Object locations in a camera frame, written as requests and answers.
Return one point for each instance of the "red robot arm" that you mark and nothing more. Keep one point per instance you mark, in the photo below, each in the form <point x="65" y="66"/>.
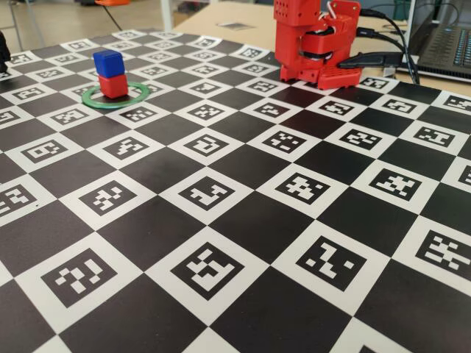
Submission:
<point x="294" y="44"/>

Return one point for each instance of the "black stand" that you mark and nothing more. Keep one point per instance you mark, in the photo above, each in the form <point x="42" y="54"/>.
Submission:
<point x="3" y="51"/>

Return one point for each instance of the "orange cube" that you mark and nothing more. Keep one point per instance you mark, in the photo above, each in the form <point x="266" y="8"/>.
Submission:
<point x="114" y="2"/>

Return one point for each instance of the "blue cube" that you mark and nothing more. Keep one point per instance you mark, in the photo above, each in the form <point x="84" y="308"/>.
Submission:
<point x="107" y="64"/>

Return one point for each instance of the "grey metal chair leg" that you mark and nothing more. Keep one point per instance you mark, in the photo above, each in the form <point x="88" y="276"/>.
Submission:
<point x="35" y="18"/>
<point x="15" y="25"/>

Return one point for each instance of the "red cube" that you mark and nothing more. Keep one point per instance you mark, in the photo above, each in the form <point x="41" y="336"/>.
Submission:
<point x="112" y="86"/>

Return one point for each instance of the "small marker sheet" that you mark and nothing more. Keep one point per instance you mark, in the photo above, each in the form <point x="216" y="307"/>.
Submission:
<point x="235" y="25"/>

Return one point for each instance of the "black white marker mat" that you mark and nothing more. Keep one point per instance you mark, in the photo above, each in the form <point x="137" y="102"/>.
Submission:
<point x="257" y="239"/>

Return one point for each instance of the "white table leg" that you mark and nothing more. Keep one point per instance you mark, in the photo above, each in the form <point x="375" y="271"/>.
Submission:
<point x="166" y="14"/>

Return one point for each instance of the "dark laptop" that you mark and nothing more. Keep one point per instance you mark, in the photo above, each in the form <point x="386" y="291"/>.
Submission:
<point x="441" y="48"/>

